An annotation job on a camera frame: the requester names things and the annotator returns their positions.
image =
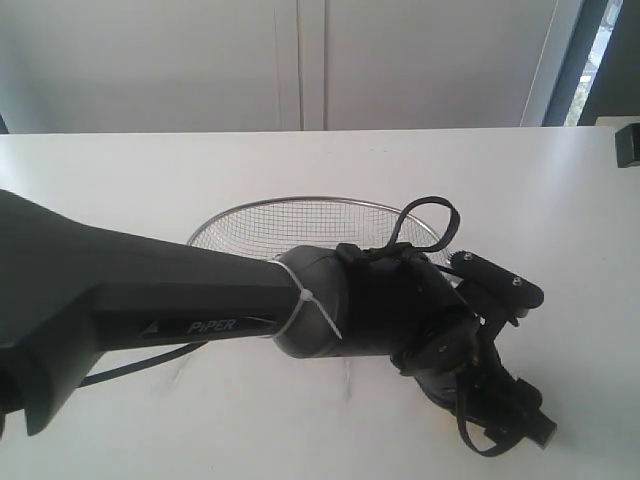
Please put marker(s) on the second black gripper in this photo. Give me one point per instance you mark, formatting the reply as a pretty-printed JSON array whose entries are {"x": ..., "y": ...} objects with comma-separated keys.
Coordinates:
[{"x": 507, "y": 408}]

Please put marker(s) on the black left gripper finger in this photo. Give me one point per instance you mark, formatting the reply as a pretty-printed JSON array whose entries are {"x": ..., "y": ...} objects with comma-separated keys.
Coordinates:
[{"x": 627, "y": 144}]

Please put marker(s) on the second dark Piper robot arm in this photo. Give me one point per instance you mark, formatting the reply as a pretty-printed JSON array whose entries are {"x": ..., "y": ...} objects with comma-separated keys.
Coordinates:
[{"x": 72, "y": 292}]

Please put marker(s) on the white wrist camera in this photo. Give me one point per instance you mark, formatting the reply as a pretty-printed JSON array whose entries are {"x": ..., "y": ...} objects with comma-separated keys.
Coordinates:
[{"x": 492, "y": 290}]

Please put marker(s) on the steel wire mesh basket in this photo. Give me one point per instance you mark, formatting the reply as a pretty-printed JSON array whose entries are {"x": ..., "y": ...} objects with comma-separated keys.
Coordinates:
[{"x": 266, "y": 229}]

